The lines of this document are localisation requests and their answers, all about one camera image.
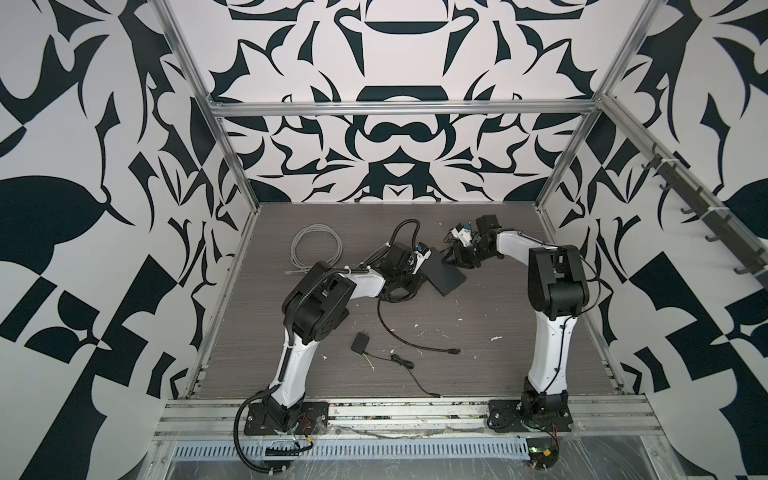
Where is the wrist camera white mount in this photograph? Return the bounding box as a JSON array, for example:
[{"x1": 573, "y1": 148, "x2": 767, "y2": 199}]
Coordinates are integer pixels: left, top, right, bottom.
[
  {"x1": 410, "y1": 242, "x2": 431, "y2": 274},
  {"x1": 450, "y1": 223, "x2": 473, "y2": 248}
]

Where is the grey coiled ethernet cable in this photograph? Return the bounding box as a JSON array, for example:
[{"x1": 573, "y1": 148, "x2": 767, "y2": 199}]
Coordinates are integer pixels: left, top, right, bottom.
[{"x1": 284, "y1": 223, "x2": 344, "y2": 276}]

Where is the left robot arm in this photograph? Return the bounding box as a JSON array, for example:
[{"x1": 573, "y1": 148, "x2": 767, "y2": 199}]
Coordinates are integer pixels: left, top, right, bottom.
[{"x1": 233, "y1": 218, "x2": 430, "y2": 475}]

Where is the front aluminium rail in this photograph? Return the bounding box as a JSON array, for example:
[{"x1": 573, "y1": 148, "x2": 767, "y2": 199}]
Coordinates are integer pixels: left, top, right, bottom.
[{"x1": 153, "y1": 395, "x2": 663, "y2": 440}]

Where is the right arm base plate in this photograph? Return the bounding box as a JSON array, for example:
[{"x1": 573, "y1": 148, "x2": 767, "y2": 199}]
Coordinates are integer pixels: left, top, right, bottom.
[{"x1": 486, "y1": 396, "x2": 573, "y2": 433}]

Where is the wall hook rack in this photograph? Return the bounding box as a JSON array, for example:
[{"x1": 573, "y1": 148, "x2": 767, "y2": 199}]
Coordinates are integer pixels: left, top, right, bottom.
[{"x1": 643, "y1": 142, "x2": 767, "y2": 290}]

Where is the aluminium frame crossbar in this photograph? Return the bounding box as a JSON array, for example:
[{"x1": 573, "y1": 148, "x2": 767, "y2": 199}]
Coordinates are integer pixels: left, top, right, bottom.
[{"x1": 209, "y1": 99, "x2": 596, "y2": 118}]

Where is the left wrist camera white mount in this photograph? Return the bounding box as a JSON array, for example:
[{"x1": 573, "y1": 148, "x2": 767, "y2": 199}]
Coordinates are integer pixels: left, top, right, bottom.
[{"x1": 410, "y1": 242, "x2": 431, "y2": 274}]

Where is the small black adapter with cable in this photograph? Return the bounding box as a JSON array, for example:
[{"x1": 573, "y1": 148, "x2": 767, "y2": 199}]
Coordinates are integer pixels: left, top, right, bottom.
[{"x1": 350, "y1": 332, "x2": 442, "y2": 399}]

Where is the black cable with barrel plug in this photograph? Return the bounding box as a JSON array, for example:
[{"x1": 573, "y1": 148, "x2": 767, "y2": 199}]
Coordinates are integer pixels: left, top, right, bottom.
[{"x1": 376, "y1": 281, "x2": 463, "y2": 355}]

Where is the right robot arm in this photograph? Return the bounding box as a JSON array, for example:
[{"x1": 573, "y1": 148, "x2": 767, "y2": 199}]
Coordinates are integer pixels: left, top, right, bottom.
[{"x1": 445, "y1": 215, "x2": 590, "y2": 434}]

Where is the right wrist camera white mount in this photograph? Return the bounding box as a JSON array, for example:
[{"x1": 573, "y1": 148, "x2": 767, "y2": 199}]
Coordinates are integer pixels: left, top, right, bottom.
[{"x1": 450, "y1": 223, "x2": 473, "y2": 248}]

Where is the white slotted cable duct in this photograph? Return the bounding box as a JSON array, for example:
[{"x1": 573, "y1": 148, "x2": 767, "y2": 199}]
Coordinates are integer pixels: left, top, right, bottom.
[{"x1": 170, "y1": 437, "x2": 532, "y2": 462}]

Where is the black network switch box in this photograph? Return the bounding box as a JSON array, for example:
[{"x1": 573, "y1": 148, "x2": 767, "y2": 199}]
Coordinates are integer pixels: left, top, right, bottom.
[{"x1": 420, "y1": 249, "x2": 466, "y2": 297}]

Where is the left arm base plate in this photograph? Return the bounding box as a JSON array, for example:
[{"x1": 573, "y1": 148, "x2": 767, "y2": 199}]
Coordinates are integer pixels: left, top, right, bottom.
[{"x1": 244, "y1": 398, "x2": 329, "y2": 436}]

